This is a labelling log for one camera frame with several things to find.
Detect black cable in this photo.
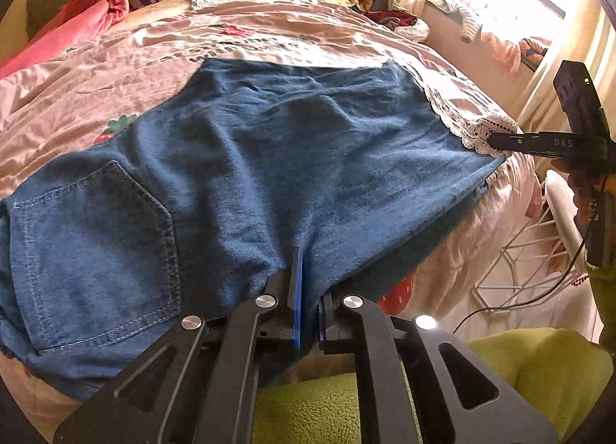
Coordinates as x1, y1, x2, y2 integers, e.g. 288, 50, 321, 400
452, 227, 590, 334

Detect person's green fleece clothing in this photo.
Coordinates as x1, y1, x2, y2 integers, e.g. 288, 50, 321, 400
253, 326, 614, 444

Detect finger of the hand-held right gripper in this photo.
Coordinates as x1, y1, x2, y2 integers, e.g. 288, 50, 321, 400
486, 131, 576, 157

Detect white grey cloth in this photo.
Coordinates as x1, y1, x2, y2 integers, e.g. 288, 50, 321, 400
428, 0, 487, 45

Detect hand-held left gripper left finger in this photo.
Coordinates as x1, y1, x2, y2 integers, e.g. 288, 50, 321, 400
52, 244, 306, 444

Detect pink printed bedspread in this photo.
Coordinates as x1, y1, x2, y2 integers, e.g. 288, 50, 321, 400
0, 0, 547, 426

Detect red cloth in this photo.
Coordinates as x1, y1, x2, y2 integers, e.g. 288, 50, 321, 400
366, 10, 419, 32

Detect pink blanket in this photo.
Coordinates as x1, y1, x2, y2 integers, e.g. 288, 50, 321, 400
0, 0, 131, 81

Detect white patterned cloth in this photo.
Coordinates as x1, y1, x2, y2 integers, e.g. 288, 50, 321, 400
393, 20, 430, 43

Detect blue denim pants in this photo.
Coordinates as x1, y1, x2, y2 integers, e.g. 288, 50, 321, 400
0, 58, 521, 389

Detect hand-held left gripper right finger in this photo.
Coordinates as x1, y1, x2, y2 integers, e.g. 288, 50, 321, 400
318, 292, 561, 444

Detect white wire rack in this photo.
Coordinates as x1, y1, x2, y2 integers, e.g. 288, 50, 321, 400
474, 169, 593, 315

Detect person's right hand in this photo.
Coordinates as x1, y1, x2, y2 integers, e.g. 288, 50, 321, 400
551, 157, 602, 233

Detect cream curtain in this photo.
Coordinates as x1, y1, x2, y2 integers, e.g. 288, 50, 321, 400
375, 0, 616, 141

